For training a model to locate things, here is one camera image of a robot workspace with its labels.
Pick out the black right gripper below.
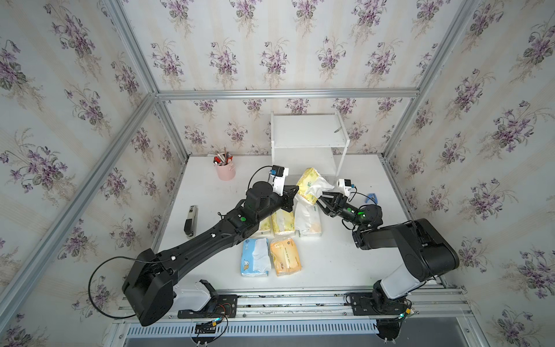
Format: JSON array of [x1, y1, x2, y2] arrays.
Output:
[[314, 194, 365, 231]]

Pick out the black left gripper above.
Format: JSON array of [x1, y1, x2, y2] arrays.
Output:
[[254, 185, 301, 225]]

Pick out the yellow tissue pack shelf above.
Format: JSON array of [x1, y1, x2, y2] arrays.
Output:
[[296, 168, 335, 205]]

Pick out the white tissue box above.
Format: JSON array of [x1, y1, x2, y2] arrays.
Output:
[[294, 199, 322, 237]]

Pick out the yellow green tissue pack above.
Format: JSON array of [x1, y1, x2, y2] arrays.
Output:
[[251, 216, 273, 239]]

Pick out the orange tissue pack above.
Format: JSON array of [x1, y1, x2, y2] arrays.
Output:
[[270, 237, 302, 276]]

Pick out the blue tissue pack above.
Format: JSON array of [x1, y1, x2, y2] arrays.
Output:
[[240, 238, 272, 277]]

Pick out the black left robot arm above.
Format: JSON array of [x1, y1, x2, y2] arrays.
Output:
[[122, 182, 299, 327]]

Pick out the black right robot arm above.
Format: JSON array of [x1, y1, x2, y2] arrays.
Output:
[[317, 192, 460, 318]]

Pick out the white two-tier shelf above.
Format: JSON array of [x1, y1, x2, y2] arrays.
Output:
[[270, 112, 350, 177]]

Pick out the blue plastic clip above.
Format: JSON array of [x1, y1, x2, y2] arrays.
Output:
[[366, 193, 378, 205]]

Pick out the pink pen cup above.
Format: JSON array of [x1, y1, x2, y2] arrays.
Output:
[[215, 160, 236, 182]]

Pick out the red pens in cup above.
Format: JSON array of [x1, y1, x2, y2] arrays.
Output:
[[211, 145, 233, 166]]

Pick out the black stapler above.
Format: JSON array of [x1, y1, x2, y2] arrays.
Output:
[[184, 205, 198, 238]]

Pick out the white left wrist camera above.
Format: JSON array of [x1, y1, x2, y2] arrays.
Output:
[[270, 165, 289, 196]]

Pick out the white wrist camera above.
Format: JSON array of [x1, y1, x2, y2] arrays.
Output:
[[338, 179, 355, 198], [270, 165, 289, 196]]

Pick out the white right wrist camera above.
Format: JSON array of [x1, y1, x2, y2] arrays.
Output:
[[338, 179, 355, 198]]

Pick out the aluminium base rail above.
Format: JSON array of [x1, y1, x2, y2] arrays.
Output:
[[105, 288, 476, 346]]

